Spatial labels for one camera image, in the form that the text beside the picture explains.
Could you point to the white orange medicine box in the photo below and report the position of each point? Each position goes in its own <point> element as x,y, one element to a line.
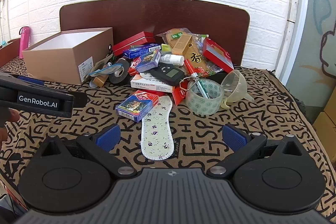
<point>149,84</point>

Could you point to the clear plastic funnel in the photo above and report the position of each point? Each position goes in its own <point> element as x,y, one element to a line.
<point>236,85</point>

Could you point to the red marker pen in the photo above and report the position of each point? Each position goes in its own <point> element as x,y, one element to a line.
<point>191,69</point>

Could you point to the black tape roll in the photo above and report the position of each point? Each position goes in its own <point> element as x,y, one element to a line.
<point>119,74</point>

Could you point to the letter printed blanket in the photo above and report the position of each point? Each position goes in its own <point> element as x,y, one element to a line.
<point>262,113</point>

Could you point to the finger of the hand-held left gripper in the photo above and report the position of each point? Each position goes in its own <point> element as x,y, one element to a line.
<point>31,81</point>
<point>80,99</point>

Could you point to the blue playing card box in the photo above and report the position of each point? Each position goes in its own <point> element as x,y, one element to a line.
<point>148,60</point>
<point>136,106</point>

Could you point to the blue rimmed mesh strainer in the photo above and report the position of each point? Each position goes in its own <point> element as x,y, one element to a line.
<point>105,70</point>

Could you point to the white tube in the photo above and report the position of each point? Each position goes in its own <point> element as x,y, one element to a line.
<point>170,59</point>

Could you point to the clear green printed tape roll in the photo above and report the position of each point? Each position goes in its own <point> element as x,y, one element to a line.
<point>202,103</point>

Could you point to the pink bottle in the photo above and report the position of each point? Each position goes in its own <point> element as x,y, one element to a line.
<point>24,41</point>

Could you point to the black electronic device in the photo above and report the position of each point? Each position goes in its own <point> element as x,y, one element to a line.
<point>168,73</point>

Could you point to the small gold box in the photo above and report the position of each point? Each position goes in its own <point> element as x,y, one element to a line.
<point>99,81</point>

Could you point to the brown insole in bag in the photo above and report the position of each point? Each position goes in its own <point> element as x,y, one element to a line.
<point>197,58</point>

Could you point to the flat red box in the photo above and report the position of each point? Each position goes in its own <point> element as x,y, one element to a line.
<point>216,54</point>

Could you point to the person's left hand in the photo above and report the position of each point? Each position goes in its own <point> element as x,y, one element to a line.
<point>7,120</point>

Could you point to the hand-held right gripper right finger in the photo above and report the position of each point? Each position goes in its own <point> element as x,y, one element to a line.
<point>233,138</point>

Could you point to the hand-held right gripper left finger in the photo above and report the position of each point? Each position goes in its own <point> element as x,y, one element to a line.
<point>109,138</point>

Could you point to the metal carabiner keyring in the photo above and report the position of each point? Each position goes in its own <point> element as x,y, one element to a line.
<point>183,81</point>

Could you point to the red playing card box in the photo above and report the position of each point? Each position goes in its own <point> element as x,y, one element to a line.
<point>134,65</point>

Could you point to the stacked cardboard boxes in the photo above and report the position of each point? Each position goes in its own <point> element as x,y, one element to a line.
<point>325,121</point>

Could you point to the brown wooden headboard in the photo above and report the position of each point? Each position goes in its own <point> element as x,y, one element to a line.
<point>157,14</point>

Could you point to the brown cardboard box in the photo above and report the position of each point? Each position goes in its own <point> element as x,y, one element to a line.
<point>52,64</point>

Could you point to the blue medicine box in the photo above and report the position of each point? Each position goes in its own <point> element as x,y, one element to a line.
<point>139,51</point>

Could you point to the light green box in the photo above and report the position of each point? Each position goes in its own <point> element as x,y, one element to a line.
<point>166,48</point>

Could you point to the red packet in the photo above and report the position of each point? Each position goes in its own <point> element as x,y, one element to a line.
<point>179,96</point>

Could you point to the long red box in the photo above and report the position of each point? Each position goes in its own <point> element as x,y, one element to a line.
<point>131,43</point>

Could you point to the tan wooden box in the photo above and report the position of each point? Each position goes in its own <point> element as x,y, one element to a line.
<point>182,45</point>

